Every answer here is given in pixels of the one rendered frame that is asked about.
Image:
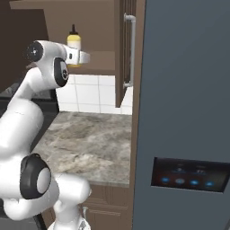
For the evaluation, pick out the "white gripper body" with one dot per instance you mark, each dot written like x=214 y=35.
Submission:
x=84 y=57

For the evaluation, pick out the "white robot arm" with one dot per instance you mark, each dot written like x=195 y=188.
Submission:
x=21 y=128

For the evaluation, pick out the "yellow mustard bottle black cap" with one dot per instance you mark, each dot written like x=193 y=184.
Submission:
x=74 y=40

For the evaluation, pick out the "brown base cabinet door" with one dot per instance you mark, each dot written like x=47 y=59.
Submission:
x=109 y=220

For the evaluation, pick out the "brown tall side panel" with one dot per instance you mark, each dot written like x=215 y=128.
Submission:
x=138 y=90

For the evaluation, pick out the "dark grey fridge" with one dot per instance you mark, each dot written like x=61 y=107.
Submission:
x=185 y=90

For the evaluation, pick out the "brown drawer front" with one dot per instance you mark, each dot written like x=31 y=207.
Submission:
x=110 y=196

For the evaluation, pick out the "brown open wall cabinet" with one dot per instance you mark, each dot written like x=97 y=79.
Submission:
x=95 y=27

